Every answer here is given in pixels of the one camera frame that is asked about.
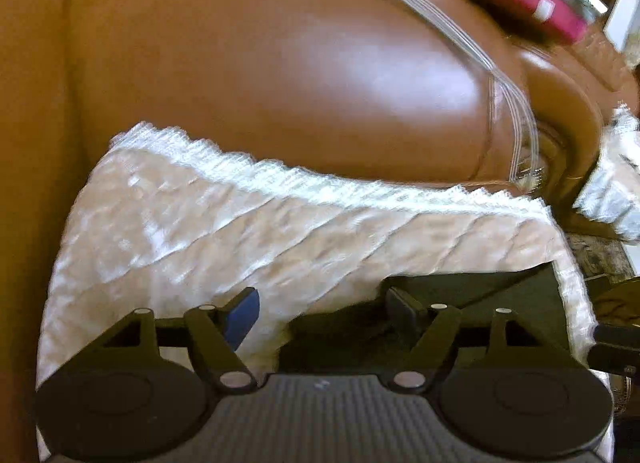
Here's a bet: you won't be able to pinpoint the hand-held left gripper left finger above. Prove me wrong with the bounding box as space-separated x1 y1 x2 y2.
100 287 261 394

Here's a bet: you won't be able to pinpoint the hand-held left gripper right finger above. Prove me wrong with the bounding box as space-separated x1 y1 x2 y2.
385 287 551 394

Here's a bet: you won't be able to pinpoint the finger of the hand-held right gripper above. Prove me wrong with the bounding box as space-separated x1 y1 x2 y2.
587 324 640 378

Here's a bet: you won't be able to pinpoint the black pants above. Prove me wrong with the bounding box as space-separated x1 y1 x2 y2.
280 263 569 380

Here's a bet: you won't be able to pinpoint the patterned rug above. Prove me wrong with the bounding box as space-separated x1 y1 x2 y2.
565 234 639 280

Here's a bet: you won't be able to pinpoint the white quilted sofa cover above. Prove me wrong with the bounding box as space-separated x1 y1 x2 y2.
36 119 597 463

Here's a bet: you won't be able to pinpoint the white lace sofa cover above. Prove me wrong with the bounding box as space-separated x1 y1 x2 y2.
572 103 640 240

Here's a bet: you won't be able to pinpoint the brown leather sofa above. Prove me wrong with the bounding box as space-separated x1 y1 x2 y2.
0 0 640 463

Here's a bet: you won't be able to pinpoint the clear plastic tube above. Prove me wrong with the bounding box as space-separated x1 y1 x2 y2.
287 0 544 192

